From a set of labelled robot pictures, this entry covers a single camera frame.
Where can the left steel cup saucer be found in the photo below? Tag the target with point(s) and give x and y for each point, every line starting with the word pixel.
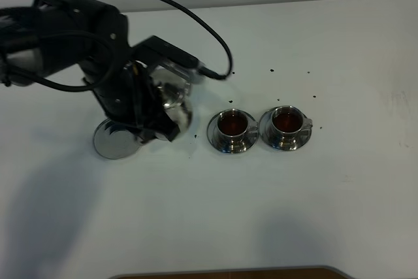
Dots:
pixel 215 138

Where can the left stainless steel teacup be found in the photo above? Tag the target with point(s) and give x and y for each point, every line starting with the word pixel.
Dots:
pixel 232 126

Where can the steel cup saucer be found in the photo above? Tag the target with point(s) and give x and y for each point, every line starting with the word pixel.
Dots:
pixel 215 138
pixel 266 132

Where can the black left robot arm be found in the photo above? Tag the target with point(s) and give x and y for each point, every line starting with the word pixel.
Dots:
pixel 82 45

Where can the right stainless steel teacup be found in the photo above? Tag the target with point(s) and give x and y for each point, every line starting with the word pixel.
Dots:
pixel 287 122

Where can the right steel cup saucer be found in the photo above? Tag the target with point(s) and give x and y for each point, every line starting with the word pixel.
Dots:
pixel 266 132

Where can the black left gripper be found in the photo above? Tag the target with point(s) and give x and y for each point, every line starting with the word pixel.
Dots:
pixel 130 98

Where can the stainless steel teacup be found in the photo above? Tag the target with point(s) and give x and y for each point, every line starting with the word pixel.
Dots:
pixel 287 122
pixel 232 126

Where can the round steel teapot saucer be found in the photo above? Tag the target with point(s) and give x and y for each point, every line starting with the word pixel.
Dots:
pixel 115 141

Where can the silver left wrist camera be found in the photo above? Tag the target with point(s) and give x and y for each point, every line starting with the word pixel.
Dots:
pixel 155 53

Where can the stainless steel teapot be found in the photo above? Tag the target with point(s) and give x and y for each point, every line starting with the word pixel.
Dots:
pixel 175 93

